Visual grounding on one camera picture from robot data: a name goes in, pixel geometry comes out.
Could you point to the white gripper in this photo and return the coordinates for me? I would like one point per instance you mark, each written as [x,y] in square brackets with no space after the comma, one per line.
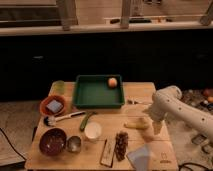
[157,116]

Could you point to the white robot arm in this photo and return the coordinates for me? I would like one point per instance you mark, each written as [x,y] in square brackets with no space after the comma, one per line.
[167,101]

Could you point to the green plastic tray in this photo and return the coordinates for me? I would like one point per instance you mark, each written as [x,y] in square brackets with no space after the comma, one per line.
[92,91]

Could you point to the metal fork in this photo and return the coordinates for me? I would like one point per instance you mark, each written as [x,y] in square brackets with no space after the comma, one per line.
[134,102]

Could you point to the brown pine cone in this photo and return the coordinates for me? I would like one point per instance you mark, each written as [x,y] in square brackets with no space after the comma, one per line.
[121,145]

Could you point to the grey-blue folded cloth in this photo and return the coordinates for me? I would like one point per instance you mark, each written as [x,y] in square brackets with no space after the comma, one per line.
[139,158]

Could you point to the orange peach fruit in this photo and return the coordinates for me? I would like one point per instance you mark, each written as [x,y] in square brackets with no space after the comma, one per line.
[112,82]

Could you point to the green cucumber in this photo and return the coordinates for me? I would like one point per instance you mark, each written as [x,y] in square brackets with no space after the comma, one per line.
[85,120]

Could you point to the small metal cup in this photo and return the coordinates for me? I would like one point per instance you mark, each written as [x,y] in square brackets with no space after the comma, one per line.
[74,144]

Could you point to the blue sponge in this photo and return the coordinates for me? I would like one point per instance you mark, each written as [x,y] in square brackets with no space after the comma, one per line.
[54,106]

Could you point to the yellow-green plastic cup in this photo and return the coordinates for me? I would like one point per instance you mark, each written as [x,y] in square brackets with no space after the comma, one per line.
[58,87]

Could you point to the orange bowl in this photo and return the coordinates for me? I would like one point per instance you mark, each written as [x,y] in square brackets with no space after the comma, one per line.
[47,112]

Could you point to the dark purple bowl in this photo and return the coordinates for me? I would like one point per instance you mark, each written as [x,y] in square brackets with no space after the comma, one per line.
[53,142]

